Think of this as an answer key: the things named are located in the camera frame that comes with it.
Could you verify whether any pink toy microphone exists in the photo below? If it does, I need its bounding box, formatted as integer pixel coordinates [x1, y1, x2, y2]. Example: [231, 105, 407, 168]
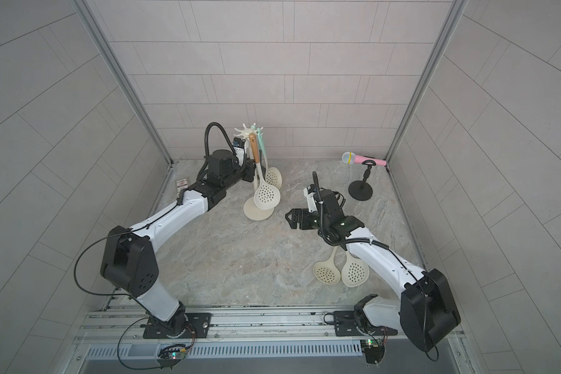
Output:
[341, 152, 387, 167]

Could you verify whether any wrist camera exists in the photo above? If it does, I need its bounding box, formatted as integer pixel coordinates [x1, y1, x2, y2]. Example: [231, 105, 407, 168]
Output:
[232, 137, 247, 168]
[303, 184, 318, 213]

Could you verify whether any cream utensil rack stand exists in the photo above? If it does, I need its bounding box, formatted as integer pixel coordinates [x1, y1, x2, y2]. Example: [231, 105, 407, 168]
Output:
[233, 122, 276, 221]

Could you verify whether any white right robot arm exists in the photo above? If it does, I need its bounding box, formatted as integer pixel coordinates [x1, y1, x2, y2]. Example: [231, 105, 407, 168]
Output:
[285, 185, 461, 355]

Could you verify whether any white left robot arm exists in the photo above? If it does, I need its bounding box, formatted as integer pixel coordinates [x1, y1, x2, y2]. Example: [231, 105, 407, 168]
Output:
[100, 127, 255, 338]

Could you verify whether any right green circuit board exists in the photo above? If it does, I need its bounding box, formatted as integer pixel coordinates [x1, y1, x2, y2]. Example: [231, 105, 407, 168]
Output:
[361, 339, 386, 366]

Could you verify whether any small red white card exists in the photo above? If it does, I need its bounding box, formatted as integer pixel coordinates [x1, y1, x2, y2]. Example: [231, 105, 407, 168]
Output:
[175, 178, 189, 193]

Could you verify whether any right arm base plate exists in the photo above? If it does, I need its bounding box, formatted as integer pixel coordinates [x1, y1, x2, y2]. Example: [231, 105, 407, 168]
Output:
[330, 311, 367, 338]

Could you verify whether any left green circuit board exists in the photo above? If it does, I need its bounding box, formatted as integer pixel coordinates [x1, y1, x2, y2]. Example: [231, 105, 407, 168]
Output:
[157, 344, 188, 368]

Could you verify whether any aluminium mounting rail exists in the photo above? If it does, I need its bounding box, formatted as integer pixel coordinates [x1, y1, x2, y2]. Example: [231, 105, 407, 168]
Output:
[69, 305, 466, 361]

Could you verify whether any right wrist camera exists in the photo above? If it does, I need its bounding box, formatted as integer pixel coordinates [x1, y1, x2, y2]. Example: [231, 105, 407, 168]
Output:
[303, 184, 318, 213]

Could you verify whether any green circuit board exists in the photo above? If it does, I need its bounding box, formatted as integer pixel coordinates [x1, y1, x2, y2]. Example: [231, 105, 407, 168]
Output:
[157, 344, 188, 368]
[361, 339, 386, 366]

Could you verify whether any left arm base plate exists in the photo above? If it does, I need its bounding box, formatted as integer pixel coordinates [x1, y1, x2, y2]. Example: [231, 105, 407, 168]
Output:
[142, 313, 213, 339]

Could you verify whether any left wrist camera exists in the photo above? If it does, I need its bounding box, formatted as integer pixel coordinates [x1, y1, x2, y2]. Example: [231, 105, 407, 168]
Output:
[232, 137, 247, 168]

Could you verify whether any cream skimmer green handle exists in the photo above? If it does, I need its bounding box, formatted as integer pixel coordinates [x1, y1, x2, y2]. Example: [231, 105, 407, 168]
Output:
[255, 128, 282, 189]

